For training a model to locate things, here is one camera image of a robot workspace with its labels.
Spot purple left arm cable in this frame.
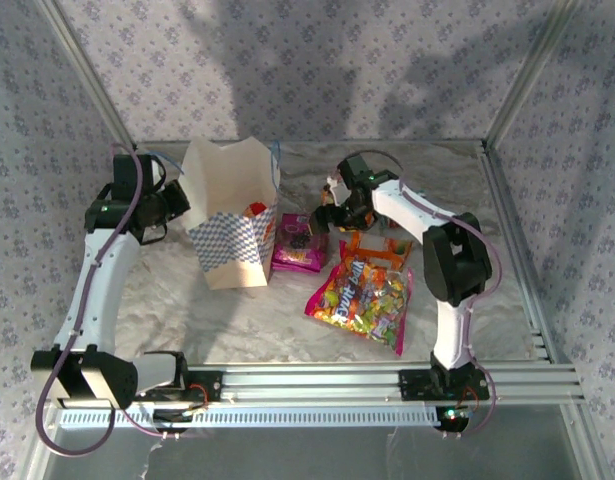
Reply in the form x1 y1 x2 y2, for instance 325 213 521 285
36 142 213 457

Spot white paper bag blue checks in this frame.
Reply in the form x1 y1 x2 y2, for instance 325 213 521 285
156 138 283 291

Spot aluminium frame leg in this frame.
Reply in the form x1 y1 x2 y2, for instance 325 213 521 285
20 402 63 480
559 402 611 480

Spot wide aluminium base rail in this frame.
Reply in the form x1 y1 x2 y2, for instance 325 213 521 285
186 362 587 405

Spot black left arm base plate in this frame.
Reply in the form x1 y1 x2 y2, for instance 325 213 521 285
134 377 223 404

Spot aluminium frame post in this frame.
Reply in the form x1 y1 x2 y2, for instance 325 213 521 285
34 0 138 149
483 0 584 149

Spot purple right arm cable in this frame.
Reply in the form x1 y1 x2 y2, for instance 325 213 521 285
346 148 504 441

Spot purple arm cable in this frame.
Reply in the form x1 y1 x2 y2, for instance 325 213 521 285
36 142 213 457
346 148 504 441

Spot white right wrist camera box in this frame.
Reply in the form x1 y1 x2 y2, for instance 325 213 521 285
325 172 346 202

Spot large fruit balls candy bag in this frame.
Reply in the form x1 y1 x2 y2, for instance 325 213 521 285
303 239 415 358

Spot white slotted cable duct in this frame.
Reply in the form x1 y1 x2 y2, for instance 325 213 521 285
59 407 441 429

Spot red snack pack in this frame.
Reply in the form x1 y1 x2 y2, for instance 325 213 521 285
242 198 269 220

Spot orange Fox's candy pack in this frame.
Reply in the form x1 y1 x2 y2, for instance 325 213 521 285
342 213 415 274

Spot purple pink snack pack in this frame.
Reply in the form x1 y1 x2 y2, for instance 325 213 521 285
270 212 331 274

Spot thin aluminium frame rail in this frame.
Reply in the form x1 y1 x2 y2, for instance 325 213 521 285
134 138 488 149

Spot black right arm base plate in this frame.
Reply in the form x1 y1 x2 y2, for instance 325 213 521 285
399 368 491 402

